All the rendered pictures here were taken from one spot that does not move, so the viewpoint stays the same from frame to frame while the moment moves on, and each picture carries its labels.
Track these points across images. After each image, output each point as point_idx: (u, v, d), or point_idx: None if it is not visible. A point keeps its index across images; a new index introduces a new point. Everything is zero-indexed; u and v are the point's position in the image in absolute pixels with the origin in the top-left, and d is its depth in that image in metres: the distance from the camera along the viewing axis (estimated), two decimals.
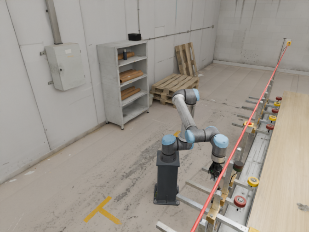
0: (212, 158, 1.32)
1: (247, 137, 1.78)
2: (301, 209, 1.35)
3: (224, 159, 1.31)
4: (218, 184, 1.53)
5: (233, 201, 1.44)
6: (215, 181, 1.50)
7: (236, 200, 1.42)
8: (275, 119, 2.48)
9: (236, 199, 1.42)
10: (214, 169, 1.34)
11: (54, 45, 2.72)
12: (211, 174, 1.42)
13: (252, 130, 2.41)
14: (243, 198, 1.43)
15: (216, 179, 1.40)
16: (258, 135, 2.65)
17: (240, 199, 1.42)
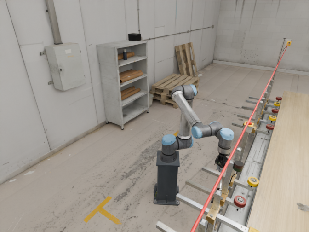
0: (219, 149, 1.44)
1: (247, 137, 1.78)
2: (301, 209, 1.35)
3: (229, 150, 1.43)
4: (221, 179, 1.59)
5: (233, 201, 1.44)
6: None
7: (236, 200, 1.42)
8: (275, 119, 2.48)
9: (236, 199, 1.42)
10: (220, 160, 1.46)
11: (54, 45, 2.72)
12: (217, 165, 1.53)
13: (252, 130, 2.41)
14: (243, 198, 1.43)
15: (222, 170, 1.52)
16: (258, 135, 2.65)
17: (240, 199, 1.42)
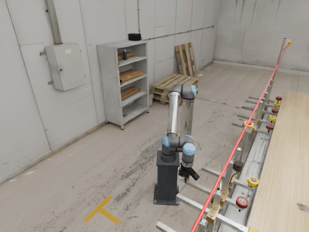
0: None
1: (247, 137, 1.78)
2: (301, 209, 1.35)
3: (184, 164, 1.53)
4: (221, 179, 1.59)
5: (235, 202, 1.43)
6: (221, 171, 1.61)
7: (238, 201, 1.41)
8: (275, 119, 2.48)
9: (237, 200, 1.41)
10: (181, 167, 1.62)
11: (54, 45, 2.72)
12: None
13: (252, 130, 2.41)
14: (245, 199, 1.43)
15: (181, 179, 1.64)
16: (258, 135, 2.65)
17: (242, 200, 1.41)
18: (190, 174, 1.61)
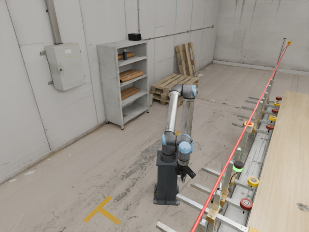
0: None
1: (247, 137, 1.78)
2: (301, 209, 1.35)
3: (180, 162, 1.55)
4: (221, 179, 1.59)
5: (239, 204, 1.42)
6: (221, 171, 1.61)
7: (242, 203, 1.40)
8: (275, 119, 2.48)
9: (242, 202, 1.40)
10: (177, 165, 1.63)
11: (54, 45, 2.72)
12: None
13: (252, 130, 2.41)
14: (249, 200, 1.41)
15: (178, 177, 1.66)
16: (258, 135, 2.65)
17: (246, 202, 1.40)
18: (186, 172, 1.63)
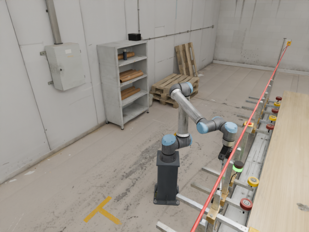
0: None
1: (247, 137, 1.78)
2: (301, 209, 1.35)
3: None
4: (221, 179, 1.59)
5: (239, 204, 1.42)
6: (221, 171, 1.61)
7: (242, 203, 1.40)
8: (275, 119, 2.48)
9: (242, 202, 1.40)
10: None
11: (54, 45, 2.72)
12: None
13: (252, 130, 2.41)
14: (249, 200, 1.41)
15: None
16: (258, 135, 2.65)
17: (246, 202, 1.40)
18: (226, 156, 1.58)
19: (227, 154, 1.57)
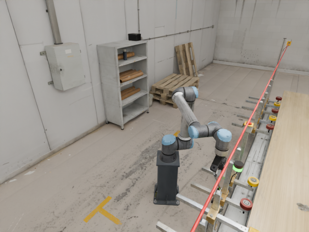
0: None
1: (247, 137, 1.78)
2: (301, 209, 1.35)
3: None
4: (218, 184, 1.53)
5: (239, 204, 1.42)
6: (215, 181, 1.50)
7: (242, 203, 1.40)
8: (275, 119, 2.48)
9: (242, 202, 1.40)
10: None
11: (54, 45, 2.72)
12: None
13: (252, 130, 2.41)
14: (249, 200, 1.41)
15: None
16: (258, 135, 2.65)
17: (246, 202, 1.40)
18: (219, 166, 1.42)
19: (220, 165, 1.41)
